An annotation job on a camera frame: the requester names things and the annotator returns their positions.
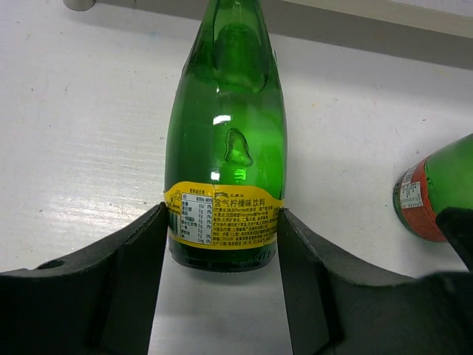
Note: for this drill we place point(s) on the white two-tier shelf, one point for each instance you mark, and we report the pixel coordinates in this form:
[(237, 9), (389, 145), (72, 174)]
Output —
[(329, 27)]

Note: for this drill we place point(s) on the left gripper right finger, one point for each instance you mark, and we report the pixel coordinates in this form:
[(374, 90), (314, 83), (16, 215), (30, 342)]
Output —
[(337, 303)]

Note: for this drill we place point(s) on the green glass bottle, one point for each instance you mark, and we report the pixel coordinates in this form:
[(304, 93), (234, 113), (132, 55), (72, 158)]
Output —
[(441, 180), (226, 148)]

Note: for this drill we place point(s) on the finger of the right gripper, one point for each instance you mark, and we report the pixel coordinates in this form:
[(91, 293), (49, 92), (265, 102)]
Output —
[(456, 225)]

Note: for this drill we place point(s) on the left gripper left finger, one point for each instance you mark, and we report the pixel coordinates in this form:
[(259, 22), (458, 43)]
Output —
[(100, 299)]

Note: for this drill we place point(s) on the green glass bottle front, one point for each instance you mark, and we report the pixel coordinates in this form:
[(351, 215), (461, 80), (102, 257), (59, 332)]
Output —
[(226, 148)]

